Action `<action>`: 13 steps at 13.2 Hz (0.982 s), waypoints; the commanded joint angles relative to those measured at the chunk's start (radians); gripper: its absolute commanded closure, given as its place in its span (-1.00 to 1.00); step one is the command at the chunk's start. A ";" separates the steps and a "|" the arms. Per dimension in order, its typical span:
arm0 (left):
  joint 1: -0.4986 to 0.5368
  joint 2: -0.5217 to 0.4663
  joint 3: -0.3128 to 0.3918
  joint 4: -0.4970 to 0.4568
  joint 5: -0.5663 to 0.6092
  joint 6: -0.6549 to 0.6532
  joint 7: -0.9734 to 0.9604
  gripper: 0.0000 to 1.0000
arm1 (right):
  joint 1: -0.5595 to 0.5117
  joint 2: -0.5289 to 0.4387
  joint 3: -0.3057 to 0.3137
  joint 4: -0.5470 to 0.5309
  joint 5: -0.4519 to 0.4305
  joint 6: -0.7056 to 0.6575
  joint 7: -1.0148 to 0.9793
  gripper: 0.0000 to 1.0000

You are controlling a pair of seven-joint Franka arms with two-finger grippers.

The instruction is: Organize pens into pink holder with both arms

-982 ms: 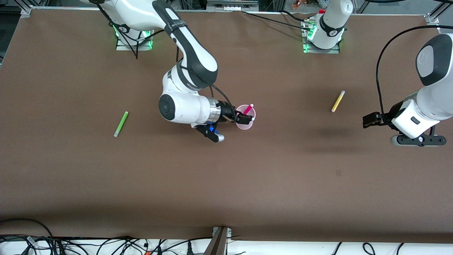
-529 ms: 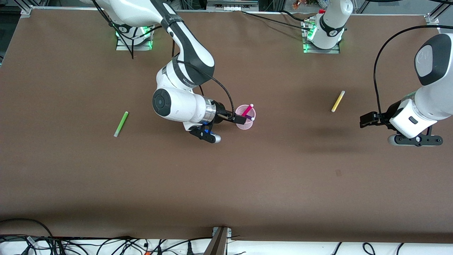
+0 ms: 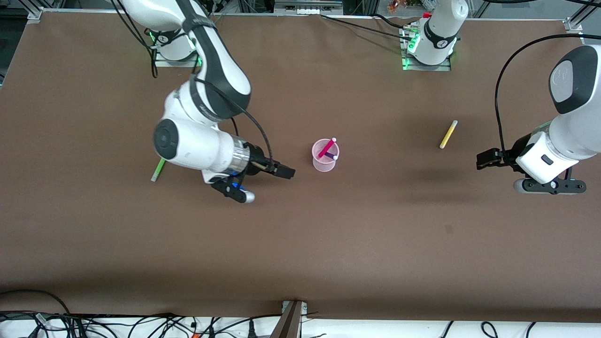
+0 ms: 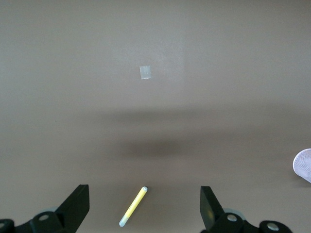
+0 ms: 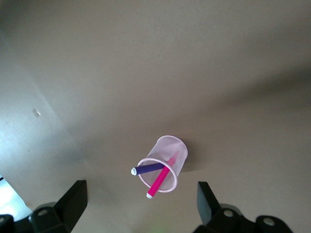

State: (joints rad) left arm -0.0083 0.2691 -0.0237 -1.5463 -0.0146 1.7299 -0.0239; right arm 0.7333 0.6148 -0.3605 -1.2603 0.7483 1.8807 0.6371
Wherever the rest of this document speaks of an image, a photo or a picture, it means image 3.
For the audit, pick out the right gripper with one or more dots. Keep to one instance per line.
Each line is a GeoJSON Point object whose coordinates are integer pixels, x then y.
{"type": "Point", "coordinates": [256, 157]}

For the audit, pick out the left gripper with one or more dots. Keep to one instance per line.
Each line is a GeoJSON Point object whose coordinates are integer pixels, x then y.
{"type": "Point", "coordinates": [509, 155]}

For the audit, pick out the pink pen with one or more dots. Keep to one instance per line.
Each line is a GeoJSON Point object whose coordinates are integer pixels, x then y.
{"type": "Point", "coordinates": [327, 148]}

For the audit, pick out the purple pen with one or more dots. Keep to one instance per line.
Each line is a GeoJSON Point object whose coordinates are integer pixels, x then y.
{"type": "Point", "coordinates": [332, 156]}

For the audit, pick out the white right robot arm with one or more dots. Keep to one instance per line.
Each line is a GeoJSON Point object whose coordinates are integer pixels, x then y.
{"type": "Point", "coordinates": [206, 51]}

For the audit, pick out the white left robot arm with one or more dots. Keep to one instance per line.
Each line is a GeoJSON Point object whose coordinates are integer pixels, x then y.
{"type": "Point", "coordinates": [577, 126]}

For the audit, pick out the pink pen holder cup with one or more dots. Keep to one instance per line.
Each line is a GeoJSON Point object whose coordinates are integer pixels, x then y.
{"type": "Point", "coordinates": [324, 165]}

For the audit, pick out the yellow pen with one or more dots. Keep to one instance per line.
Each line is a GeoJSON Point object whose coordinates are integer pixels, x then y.
{"type": "Point", "coordinates": [448, 134]}

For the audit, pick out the green pen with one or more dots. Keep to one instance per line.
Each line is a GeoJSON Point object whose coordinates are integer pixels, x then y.
{"type": "Point", "coordinates": [157, 171]}

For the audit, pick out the white power strip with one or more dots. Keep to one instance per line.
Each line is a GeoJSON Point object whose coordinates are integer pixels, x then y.
{"type": "Point", "coordinates": [305, 9]}

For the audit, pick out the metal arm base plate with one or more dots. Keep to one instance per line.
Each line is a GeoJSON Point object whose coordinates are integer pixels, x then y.
{"type": "Point", "coordinates": [429, 68]}
{"type": "Point", "coordinates": [173, 63]}

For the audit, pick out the aluminium frame post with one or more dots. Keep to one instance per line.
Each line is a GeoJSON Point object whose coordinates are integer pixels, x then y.
{"type": "Point", "coordinates": [288, 324]}

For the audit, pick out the metal table corner bracket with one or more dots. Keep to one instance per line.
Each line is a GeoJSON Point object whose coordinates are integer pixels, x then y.
{"type": "Point", "coordinates": [36, 15]}
{"type": "Point", "coordinates": [575, 26]}

